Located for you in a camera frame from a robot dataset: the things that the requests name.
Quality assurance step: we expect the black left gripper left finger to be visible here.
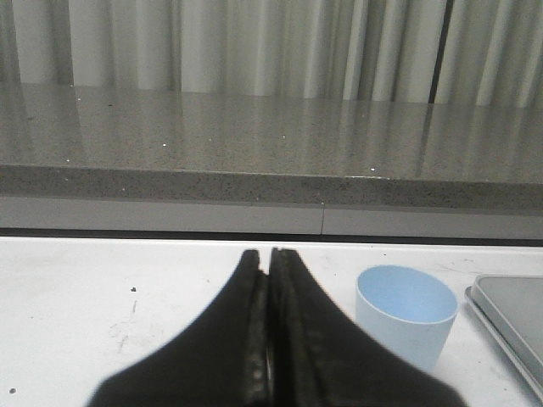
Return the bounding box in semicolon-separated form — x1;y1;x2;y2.
89;250;270;406

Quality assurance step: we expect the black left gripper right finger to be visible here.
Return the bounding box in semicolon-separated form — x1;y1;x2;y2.
269;248;465;406

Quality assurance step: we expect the light blue plastic cup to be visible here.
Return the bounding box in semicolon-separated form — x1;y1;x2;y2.
355;265;459;372

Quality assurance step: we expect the silver electronic kitchen scale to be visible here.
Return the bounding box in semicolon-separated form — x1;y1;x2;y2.
465;274;542;398

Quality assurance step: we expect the grey stone counter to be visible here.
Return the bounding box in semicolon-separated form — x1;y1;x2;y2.
1;83;542;240

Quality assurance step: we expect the white pleated curtain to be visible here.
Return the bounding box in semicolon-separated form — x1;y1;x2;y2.
1;1;542;109

